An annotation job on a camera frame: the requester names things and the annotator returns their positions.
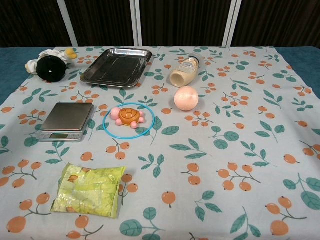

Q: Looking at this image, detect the small pink orange toy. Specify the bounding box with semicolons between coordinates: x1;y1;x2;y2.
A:
110;106;146;129

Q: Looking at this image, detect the small digital kitchen scale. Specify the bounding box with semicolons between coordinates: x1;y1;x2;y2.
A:
36;102;96;143

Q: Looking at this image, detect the peach coloured ball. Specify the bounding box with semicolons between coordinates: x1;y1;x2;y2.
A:
173;86;200;111

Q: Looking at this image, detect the cream sauce squeeze bottle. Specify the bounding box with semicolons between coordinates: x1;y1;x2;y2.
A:
169;52;203;88

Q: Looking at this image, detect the stainless steel tray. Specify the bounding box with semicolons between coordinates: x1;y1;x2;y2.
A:
79;47;153;89

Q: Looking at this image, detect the floral leaf print tablecloth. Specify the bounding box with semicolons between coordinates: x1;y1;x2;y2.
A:
0;46;320;240

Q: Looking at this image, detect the yellow-green snack packet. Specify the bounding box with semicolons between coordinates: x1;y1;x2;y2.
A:
49;162;127;218

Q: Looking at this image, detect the black white plush toy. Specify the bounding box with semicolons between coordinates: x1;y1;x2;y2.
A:
24;47;77;83

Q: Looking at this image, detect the thin blue plastic ring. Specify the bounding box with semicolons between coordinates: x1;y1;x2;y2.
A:
102;102;156;139

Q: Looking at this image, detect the dark folding screen white frame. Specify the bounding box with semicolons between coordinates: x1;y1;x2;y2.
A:
0;0;320;48

